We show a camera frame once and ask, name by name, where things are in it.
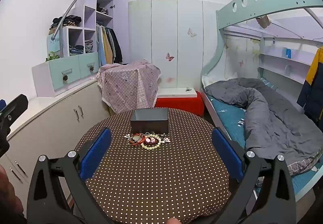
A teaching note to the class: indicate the pinecone drawer knob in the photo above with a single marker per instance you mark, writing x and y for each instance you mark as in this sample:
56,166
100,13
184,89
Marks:
92,68
65,78

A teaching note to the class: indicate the grey duvet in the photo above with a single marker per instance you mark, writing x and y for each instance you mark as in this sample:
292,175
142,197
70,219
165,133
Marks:
272,123

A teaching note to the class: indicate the person's right hand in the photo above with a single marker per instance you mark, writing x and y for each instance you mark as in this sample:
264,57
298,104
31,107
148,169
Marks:
174,221

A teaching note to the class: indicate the pile of dark folded clothes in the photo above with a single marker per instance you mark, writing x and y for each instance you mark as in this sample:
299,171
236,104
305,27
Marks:
67,21

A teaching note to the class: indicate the pale butterfly sticker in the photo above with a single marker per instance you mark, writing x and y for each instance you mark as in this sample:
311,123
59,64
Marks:
192,32

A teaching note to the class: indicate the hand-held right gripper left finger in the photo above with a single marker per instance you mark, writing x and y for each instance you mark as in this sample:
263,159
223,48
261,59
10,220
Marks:
97,153

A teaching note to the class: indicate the pink butterfly sticker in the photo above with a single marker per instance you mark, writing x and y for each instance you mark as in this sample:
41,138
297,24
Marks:
169,57

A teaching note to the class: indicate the light blue hanging garment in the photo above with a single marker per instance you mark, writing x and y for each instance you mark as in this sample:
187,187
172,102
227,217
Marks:
101,47

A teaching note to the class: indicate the white stair cabinet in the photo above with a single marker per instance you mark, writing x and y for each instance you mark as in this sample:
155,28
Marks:
43,77

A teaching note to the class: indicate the candies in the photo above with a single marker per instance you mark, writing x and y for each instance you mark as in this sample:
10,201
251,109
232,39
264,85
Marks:
147,141

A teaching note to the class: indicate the grey metal handrail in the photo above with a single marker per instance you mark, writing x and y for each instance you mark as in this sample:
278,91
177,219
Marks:
75,2

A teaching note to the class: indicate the pink checked cloth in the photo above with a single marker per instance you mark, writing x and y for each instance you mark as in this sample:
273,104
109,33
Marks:
126,82

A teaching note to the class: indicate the green plant decoration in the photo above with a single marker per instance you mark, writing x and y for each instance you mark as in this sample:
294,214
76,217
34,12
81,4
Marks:
52,56

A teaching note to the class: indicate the person's left forearm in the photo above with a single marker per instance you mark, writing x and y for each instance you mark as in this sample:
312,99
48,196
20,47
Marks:
6,183

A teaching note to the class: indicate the yellow and navy jacket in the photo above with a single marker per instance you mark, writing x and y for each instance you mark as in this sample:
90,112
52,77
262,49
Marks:
314,80

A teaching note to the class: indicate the white flat board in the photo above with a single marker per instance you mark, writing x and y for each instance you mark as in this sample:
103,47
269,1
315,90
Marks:
176,93

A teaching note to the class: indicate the grey metal box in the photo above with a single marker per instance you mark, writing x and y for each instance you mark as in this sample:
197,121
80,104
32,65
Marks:
149,123

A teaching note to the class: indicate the beige low cabinet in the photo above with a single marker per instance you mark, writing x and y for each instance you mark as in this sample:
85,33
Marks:
50,118

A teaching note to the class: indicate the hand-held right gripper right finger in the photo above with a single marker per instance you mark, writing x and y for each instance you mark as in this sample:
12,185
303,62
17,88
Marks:
225,153

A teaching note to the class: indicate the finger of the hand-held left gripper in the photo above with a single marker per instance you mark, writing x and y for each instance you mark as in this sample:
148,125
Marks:
2,106
15,110

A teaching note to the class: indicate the folded blue jeans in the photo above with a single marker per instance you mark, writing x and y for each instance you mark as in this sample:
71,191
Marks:
76,50

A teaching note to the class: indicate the yellow hanging garment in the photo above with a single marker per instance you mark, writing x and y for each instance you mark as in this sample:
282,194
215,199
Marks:
108,47

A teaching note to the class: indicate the beige hanging bag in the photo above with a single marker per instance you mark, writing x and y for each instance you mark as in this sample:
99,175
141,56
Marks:
263,21

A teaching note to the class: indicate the white wardrobe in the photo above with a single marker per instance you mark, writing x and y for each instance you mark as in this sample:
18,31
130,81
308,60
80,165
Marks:
164,37

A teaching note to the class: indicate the teal bed sheet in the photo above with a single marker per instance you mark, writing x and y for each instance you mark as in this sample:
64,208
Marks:
227,115

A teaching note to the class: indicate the folded grey clothes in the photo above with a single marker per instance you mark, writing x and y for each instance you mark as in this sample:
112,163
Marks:
88,46

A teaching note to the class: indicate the small blue box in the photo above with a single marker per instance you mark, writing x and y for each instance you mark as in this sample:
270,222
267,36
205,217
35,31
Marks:
288,53

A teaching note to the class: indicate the red ottoman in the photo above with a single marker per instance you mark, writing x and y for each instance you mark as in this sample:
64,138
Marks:
181,105

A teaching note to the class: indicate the black hanging garment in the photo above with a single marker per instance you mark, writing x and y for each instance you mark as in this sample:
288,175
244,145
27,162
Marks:
116,47

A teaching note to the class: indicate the dark clothes in cubby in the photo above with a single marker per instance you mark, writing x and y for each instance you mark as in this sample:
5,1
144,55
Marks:
102,8

